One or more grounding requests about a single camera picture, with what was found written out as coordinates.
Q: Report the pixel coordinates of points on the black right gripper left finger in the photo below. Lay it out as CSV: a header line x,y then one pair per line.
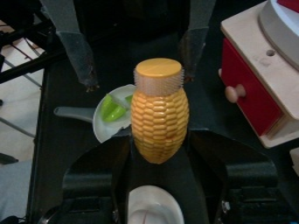
x,y
94,172

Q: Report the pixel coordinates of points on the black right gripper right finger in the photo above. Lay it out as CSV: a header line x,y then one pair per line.
x,y
238,172

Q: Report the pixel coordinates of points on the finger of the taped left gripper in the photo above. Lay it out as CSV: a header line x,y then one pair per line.
x,y
76,49
196,38

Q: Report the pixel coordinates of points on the yellow toy corn cob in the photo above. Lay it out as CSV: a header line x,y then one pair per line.
x,y
159,116

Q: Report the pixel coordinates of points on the white round plate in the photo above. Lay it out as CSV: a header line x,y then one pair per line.
x,y
154,205

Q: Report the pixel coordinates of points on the large green toy pepper piece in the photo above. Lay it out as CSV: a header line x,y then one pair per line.
x,y
112,110

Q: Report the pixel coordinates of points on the wooden toy stove red drawer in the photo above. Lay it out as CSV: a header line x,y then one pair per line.
x,y
256,87

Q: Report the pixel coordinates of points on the grey metal rod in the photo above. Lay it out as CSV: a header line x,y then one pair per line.
x,y
17,127

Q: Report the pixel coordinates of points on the black frame bar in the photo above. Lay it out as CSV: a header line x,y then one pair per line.
x,y
23,68

